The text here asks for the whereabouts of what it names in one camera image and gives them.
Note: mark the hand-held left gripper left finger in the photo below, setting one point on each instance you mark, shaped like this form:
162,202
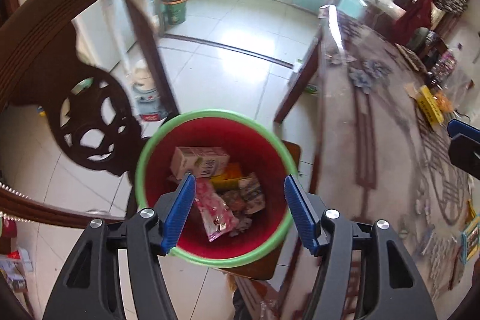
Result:
180,211

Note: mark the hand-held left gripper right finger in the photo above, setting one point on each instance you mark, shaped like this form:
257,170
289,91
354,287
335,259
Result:
300,215

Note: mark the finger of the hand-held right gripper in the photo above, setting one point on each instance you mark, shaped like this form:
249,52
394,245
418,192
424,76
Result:
463,128

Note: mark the pink snack wrapper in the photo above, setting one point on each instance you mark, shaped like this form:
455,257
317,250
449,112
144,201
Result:
213,207

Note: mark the brown white paper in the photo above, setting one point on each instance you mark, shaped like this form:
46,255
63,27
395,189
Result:
252,192

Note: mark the white milk carton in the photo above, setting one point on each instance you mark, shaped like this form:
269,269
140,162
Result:
198,160

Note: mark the yellow snack box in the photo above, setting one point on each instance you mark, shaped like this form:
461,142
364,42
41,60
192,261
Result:
230,173

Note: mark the red bin with green rim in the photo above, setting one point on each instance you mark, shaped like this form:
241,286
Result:
247,140

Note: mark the clear zip bag with snacks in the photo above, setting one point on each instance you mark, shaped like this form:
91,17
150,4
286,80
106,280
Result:
446,100

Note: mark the small yellow packet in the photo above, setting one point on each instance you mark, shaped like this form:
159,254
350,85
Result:
431,104

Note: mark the dark red garment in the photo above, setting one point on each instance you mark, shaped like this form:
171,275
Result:
416,20

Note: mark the green white package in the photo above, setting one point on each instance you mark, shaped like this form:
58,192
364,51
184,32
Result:
310,88

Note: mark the wooden dining table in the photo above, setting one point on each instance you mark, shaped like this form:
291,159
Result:
296,87

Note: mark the white refrigerator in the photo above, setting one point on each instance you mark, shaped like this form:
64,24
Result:
97,35

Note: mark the green kitchen waste bin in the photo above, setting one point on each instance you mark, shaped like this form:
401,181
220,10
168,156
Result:
175,7

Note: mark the carved wooden chair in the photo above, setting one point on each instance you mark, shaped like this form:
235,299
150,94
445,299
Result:
37,24

